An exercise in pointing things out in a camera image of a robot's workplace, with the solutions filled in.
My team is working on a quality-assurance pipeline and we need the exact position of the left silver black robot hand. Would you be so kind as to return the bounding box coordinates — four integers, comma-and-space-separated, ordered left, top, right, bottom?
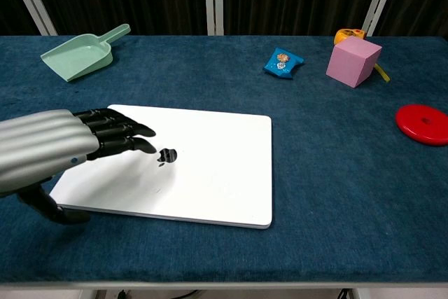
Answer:
0, 107, 158, 225

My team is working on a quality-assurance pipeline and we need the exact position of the white rectangular board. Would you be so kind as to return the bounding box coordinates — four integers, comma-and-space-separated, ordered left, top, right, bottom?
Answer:
48, 104, 273, 230

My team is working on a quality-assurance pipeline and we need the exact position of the mint green dustpan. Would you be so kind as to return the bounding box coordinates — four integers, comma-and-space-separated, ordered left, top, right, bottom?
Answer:
40, 23, 132, 83

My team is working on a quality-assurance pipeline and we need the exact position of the blue snack packet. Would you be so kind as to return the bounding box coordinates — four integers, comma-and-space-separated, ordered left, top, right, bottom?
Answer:
262, 47, 305, 81

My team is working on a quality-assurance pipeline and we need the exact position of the blue tablecloth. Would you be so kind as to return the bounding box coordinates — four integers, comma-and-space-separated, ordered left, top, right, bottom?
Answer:
0, 35, 448, 284

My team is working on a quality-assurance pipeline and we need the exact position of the pink cube block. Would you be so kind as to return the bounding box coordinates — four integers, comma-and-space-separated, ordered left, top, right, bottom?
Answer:
325, 35, 383, 89

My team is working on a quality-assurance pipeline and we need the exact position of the yellow tape measure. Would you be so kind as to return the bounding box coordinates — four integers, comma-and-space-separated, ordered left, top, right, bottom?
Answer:
333, 27, 391, 83

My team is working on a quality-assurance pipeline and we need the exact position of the red round disc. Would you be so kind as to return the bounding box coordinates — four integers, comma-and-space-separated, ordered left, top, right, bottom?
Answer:
395, 104, 448, 147

